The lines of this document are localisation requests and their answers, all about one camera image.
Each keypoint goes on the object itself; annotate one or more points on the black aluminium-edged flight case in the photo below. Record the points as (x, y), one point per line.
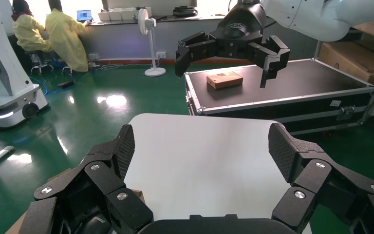
(303, 80)

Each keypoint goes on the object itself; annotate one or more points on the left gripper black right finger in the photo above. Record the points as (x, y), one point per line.
(316, 174)

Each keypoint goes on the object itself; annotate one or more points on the open laptop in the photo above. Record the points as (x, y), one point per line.
(84, 15)

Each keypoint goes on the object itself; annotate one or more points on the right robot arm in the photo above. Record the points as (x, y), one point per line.
(319, 16)

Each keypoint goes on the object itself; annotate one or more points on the small white box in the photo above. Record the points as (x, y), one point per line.
(116, 14)
(128, 13)
(104, 15)

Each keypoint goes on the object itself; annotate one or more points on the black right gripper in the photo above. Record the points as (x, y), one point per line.
(238, 29)

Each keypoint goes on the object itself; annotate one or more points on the office chair base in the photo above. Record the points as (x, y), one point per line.
(67, 69)
(41, 66)

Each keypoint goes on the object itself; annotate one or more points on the white wheeled mobile robot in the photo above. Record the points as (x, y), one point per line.
(6, 90)

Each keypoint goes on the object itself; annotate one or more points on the person in yellow coat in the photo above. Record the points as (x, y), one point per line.
(29, 32)
(66, 38)

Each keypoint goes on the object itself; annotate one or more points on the black power adapter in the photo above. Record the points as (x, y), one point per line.
(66, 84)

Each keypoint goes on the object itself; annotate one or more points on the small closed cardboard box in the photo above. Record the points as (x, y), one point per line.
(224, 80)

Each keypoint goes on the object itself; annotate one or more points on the white wall socket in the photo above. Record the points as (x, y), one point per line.
(161, 55)

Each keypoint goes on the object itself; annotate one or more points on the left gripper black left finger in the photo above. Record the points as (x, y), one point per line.
(103, 174)

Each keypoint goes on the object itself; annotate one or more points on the white standing fan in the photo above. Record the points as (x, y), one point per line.
(150, 25)

